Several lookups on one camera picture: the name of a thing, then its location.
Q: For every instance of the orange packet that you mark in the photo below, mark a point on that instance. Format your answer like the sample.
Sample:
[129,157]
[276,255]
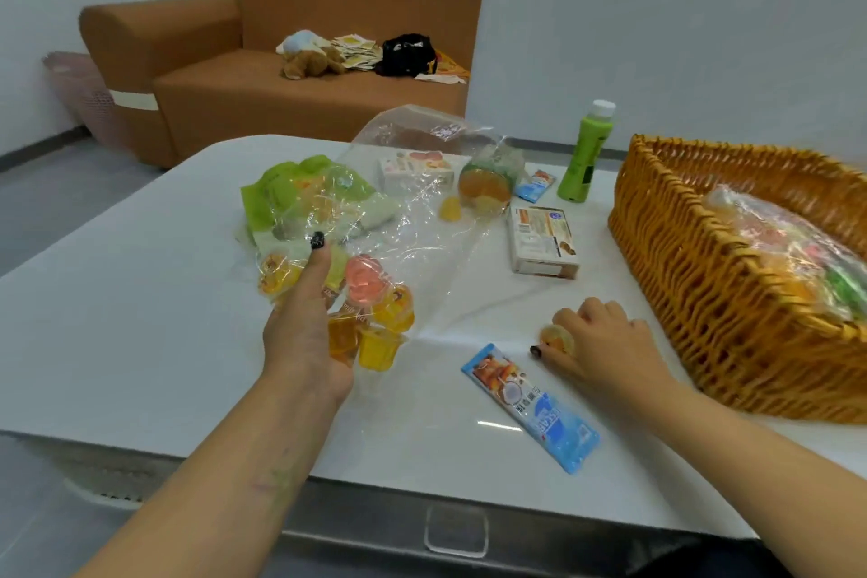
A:
[450,66]

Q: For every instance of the small pale yellow jelly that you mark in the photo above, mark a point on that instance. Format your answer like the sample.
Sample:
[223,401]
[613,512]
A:
[450,210]

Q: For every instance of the black bag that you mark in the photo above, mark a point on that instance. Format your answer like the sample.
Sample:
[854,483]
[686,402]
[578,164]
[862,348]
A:
[405,54]

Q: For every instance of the small blue snack packet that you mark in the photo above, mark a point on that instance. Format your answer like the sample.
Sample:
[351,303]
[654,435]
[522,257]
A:
[535,186]

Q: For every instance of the clear plastic bag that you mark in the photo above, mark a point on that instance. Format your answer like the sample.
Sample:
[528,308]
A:
[433,245]

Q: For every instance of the long blue snack packet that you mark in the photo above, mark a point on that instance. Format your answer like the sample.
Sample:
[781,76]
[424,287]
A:
[528,405]

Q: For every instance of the pink laundry basket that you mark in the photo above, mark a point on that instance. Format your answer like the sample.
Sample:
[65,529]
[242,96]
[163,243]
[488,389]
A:
[85,90]

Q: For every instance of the person's dark trousers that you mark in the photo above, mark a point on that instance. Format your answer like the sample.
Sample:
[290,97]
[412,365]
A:
[711,560]

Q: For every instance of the blue and white plush toy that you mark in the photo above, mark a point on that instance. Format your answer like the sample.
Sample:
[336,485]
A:
[301,41]

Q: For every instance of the white and pink small box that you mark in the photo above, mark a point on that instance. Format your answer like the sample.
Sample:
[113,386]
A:
[420,170]

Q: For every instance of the person's left hand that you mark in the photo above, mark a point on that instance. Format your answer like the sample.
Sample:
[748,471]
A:
[305,334]

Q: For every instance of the fruit cup with green lid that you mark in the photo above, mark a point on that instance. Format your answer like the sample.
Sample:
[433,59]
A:
[484,185]

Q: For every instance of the pile of pale packets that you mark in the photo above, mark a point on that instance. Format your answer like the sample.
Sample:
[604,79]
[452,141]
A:
[357,51]

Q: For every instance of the person's right hand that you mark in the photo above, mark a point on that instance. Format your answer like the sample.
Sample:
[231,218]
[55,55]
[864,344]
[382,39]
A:
[609,350]

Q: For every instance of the brown sofa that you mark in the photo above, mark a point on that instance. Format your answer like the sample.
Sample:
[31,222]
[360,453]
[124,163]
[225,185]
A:
[271,96]

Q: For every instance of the clear bag of snacks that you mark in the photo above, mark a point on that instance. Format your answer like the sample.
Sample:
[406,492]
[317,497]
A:
[792,245]

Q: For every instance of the person's left forearm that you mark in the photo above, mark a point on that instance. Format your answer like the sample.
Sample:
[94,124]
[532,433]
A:
[230,483]

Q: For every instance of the green bottle with white cap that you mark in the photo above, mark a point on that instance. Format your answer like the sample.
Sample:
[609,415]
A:
[584,154]

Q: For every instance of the white snack box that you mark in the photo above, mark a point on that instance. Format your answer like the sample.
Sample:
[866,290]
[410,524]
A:
[542,242]

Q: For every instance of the brown plush toy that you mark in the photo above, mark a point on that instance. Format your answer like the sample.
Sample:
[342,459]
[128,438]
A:
[311,64]

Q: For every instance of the yellow-orange jelly cup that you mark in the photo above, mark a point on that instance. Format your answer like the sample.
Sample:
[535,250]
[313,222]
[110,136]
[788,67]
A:
[276,274]

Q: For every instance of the pink jelly cup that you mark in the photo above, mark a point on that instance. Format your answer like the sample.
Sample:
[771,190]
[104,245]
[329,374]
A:
[366,281]

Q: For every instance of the person's right thumb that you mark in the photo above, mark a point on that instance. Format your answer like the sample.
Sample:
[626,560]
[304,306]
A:
[559,362]

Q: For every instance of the person's right forearm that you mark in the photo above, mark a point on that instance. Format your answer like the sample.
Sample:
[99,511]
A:
[765,476]

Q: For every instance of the small orange jelly cup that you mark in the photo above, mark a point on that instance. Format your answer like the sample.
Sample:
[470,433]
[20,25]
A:
[558,339]

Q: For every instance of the green snack packet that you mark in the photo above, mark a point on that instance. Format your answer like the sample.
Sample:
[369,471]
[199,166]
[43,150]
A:
[298,195]

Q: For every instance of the woven wicker basket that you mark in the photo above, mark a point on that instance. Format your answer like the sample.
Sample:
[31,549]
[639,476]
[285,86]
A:
[691,273]

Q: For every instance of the person's left thumb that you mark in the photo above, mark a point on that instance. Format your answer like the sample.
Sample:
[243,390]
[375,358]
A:
[318,269]

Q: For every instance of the yellow jelly cup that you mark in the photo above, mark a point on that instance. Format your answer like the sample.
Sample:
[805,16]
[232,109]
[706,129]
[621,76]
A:
[379,348]

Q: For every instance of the amber jelly cup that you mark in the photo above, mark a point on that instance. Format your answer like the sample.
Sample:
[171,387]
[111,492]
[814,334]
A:
[342,335]

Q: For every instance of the clear table edge bumper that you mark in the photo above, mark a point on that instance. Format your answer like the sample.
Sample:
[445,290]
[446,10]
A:
[457,530]

